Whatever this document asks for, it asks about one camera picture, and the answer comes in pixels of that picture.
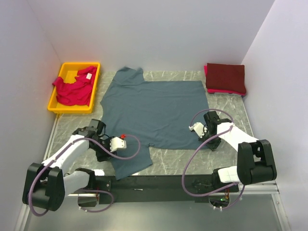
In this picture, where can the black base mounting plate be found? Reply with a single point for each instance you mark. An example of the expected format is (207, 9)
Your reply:
(159, 188)

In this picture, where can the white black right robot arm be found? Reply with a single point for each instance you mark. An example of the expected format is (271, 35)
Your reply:
(255, 161)

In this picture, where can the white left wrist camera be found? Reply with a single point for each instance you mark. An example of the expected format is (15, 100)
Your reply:
(117, 143)

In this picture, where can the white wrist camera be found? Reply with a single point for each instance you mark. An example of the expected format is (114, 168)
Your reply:
(117, 143)
(198, 128)

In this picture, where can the blue-grey t shirt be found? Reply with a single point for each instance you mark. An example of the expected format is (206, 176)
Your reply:
(152, 114)

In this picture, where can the crumpled red t shirt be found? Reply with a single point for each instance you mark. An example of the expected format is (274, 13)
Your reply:
(79, 92)

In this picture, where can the folded maroon t shirt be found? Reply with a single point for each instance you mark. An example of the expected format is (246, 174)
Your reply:
(226, 77)

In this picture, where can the aluminium extrusion rail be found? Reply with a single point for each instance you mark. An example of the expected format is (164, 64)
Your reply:
(259, 209)

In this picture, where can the yellow plastic bin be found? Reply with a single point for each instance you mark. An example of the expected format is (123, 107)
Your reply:
(68, 72)

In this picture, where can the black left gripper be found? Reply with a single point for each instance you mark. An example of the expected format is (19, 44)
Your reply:
(101, 157)

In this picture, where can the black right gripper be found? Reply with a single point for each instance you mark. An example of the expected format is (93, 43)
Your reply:
(213, 147)

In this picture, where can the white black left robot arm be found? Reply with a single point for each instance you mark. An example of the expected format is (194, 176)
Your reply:
(46, 184)

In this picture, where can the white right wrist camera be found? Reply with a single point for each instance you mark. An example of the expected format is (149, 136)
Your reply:
(198, 128)

